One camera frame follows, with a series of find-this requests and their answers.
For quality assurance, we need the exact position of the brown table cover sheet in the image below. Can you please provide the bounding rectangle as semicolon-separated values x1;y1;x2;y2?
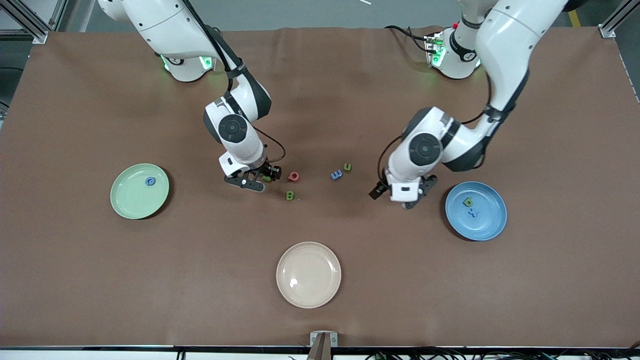
0;26;640;348

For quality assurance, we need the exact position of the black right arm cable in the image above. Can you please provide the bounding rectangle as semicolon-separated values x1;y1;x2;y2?
182;0;287;167

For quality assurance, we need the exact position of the aluminium frame profile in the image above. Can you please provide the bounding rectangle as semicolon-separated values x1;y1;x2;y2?
598;0;640;39
0;0;68;45

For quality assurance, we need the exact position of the green plate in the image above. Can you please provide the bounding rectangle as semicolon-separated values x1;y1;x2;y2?
110;163;170;220

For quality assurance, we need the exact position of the blue plate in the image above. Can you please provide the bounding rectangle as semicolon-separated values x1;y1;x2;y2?
445;181;508;242

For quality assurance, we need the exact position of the black left base cable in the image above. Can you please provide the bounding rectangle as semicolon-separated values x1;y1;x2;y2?
384;24;432;53

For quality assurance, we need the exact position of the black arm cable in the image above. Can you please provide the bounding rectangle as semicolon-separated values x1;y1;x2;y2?
182;0;287;167
376;70;501;185

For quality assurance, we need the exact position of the grey camera pole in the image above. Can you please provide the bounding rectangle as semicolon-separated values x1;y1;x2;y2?
306;334;332;360

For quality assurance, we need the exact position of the beige plate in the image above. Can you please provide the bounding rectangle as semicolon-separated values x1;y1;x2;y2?
276;241;342;309

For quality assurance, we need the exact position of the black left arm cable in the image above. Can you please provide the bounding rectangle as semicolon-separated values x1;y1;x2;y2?
376;70;501;185

